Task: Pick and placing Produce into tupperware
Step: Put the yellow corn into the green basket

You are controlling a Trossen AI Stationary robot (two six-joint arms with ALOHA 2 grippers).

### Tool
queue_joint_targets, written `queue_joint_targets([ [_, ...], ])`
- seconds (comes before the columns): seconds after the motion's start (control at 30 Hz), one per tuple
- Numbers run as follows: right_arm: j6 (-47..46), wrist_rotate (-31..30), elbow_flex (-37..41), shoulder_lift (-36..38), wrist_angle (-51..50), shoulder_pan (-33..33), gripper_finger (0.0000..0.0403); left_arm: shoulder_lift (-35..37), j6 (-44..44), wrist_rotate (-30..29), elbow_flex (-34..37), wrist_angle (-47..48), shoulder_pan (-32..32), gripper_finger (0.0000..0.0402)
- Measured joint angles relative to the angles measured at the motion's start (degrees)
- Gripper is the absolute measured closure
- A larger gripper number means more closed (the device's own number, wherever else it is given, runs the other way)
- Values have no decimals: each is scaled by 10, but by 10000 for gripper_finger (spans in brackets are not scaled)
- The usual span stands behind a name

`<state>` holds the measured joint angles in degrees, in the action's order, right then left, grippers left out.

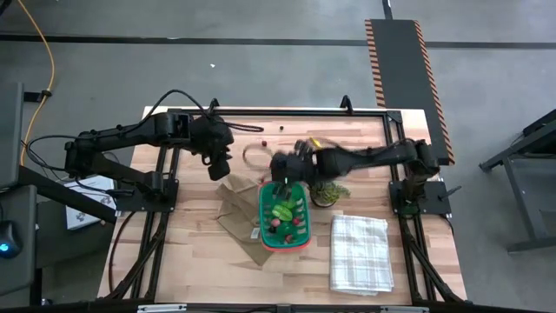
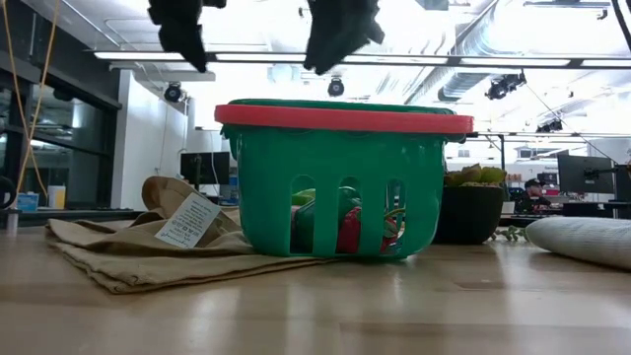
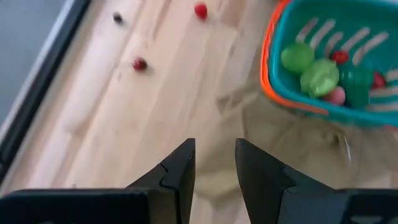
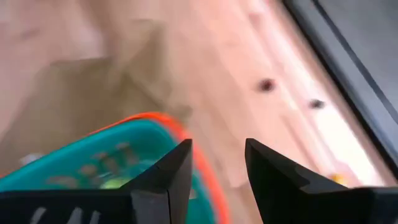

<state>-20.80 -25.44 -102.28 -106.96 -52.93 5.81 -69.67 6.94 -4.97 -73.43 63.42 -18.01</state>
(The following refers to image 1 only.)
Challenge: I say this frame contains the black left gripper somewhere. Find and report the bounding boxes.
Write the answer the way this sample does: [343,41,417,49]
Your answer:
[190,115,236,167]

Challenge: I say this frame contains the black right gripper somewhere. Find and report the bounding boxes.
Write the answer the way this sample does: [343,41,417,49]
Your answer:
[269,141,321,199]

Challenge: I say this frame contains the green basket with orange rim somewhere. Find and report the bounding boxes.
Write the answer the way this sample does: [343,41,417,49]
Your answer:
[258,180,312,253]

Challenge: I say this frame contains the potted succulent plant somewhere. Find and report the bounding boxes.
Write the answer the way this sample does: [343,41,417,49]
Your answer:
[308,180,352,209]

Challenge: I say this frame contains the tan folded cloth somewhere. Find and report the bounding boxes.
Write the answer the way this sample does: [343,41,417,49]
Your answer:
[215,170,275,267]

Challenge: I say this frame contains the white plaid dish towel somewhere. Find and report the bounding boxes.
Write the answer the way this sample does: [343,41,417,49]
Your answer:
[328,214,395,297]

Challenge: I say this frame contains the white booklet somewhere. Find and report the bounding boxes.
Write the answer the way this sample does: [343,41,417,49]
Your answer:
[63,172,117,231]

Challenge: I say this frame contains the black mat with orange stripes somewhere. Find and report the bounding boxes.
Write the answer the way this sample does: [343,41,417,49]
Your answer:
[363,18,456,166]

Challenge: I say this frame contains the black side table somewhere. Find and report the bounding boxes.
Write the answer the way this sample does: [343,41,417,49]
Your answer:
[0,81,118,308]

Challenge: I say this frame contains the black device with light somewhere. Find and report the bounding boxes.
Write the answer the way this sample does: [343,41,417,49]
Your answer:
[0,220,22,261]

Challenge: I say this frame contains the black metal stand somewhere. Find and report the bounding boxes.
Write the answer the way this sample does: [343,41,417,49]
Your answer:
[479,108,556,254]

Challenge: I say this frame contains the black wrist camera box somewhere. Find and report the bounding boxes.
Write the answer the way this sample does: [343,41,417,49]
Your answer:
[208,158,232,182]
[294,138,316,157]

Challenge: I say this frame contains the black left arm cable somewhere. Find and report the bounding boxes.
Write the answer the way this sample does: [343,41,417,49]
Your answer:
[142,89,265,134]

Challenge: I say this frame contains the black aluminium table frame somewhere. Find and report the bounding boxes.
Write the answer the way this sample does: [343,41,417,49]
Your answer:
[97,106,468,305]

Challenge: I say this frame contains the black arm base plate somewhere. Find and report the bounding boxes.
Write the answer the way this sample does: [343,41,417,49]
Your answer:
[388,180,453,216]
[115,177,180,213]

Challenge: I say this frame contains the yellow cable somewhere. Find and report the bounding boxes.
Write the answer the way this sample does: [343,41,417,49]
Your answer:
[16,0,56,166]

